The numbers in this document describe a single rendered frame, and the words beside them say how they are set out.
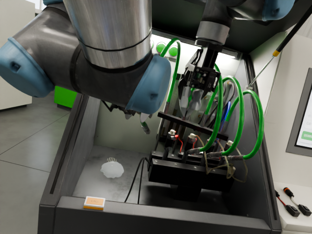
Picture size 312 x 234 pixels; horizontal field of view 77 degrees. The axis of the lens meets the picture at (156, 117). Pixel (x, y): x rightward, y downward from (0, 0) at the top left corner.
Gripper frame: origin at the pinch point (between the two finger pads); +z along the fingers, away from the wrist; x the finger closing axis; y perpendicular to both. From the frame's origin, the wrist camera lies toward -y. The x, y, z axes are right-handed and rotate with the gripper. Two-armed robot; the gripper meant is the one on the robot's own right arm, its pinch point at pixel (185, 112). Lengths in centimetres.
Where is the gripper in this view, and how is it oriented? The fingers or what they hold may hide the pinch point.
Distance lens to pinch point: 59.6
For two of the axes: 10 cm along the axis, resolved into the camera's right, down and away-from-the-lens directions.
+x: 9.7, 1.9, 1.7
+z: -2.4, 9.2, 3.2
